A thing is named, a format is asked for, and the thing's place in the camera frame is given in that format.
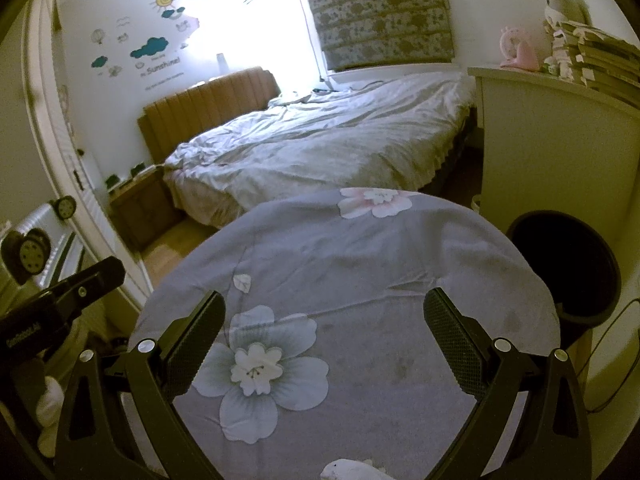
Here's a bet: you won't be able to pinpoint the black eared round clip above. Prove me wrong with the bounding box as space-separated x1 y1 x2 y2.
0 227 51 283
50 197 77 221

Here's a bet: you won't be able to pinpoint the brown padded headboard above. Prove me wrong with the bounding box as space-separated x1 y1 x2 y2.
137 66 281 161

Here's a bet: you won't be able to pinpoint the bed with white duvet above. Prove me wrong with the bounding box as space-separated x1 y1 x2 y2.
162 69 478 226

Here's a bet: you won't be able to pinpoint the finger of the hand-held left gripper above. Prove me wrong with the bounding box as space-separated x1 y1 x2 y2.
47 256 127 323

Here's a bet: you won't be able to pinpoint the white cabinet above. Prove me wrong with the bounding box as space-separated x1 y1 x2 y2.
467 66 640 281

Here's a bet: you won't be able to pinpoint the black trash bin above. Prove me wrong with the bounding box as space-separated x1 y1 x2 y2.
505 211 625 328

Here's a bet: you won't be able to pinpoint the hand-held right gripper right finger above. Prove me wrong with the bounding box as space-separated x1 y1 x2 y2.
423 287 593 480

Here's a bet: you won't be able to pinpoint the grey floral tablecloth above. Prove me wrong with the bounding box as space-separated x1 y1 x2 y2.
127 187 561 480

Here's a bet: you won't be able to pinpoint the white crumpled cloth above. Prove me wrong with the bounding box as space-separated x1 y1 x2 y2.
320 457 396 480

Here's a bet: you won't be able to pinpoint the pink desk fan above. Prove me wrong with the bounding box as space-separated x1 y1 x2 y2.
498 25 541 72

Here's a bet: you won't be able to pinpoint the large blue cloud sticker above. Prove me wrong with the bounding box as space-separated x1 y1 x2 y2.
130 36 169 58

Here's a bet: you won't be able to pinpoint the wooden nightstand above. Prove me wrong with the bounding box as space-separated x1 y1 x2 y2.
107 165 183 251

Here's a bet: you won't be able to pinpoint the stack of books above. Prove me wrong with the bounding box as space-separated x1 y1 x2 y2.
552 20 640 103

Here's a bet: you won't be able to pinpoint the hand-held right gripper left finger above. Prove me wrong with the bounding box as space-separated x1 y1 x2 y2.
55 290 227 480

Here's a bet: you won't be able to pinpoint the floral roman blind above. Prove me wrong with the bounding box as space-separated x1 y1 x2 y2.
300 0 457 73

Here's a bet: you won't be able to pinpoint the black cable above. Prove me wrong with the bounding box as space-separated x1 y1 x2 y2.
580 300 640 413

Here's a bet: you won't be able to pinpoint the grey plush toy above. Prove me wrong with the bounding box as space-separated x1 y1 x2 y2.
544 0 588 23

